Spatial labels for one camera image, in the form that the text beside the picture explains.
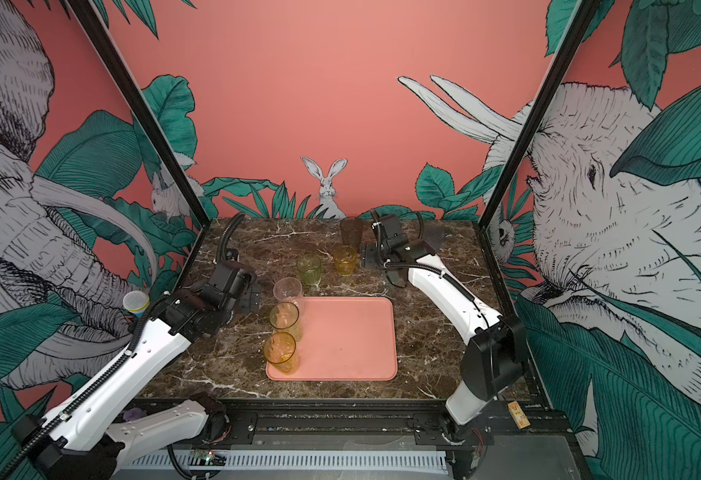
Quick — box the clear glass tumbler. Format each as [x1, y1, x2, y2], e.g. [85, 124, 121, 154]
[274, 277, 304, 303]

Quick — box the light green tall glass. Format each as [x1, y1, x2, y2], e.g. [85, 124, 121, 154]
[268, 302, 302, 341]

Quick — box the amber tall glass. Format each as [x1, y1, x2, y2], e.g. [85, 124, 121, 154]
[262, 332, 300, 374]

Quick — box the pink square tray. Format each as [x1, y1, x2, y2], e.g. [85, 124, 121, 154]
[266, 297, 397, 381]

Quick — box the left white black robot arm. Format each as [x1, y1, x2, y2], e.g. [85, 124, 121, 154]
[0, 259, 256, 479]

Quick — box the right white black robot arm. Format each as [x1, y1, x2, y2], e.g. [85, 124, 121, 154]
[361, 210, 529, 426]

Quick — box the grey tall glass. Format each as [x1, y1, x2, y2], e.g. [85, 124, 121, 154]
[421, 223, 445, 252]

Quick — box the yellow short glass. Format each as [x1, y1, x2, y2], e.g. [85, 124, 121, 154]
[332, 245, 358, 276]

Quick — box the dark brown glass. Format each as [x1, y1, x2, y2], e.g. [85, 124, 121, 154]
[340, 217, 365, 252]

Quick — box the green short glass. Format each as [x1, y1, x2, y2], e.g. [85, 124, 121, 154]
[296, 254, 324, 286]

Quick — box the blue yellow toy microphone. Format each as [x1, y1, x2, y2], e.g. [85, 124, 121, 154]
[122, 290, 150, 318]

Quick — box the small purple toy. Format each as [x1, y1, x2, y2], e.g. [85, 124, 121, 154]
[122, 407, 146, 422]

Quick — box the white ventilation grille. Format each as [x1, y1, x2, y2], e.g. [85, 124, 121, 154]
[109, 449, 449, 473]

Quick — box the yellow tag label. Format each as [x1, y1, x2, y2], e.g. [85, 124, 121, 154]
[507, 401, 530, 430]

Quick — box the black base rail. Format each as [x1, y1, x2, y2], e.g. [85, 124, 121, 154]
[178, 399, 573, 450]

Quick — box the right black frame post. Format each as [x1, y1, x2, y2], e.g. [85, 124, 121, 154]
[477, 0, 600, 231]

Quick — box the black frame post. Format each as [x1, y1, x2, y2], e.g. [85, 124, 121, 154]
[68, 0, 210, 228]
[477, 0, 600, 231]

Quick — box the left black frame post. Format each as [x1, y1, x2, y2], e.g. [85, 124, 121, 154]
[68, 0, 210, 228]

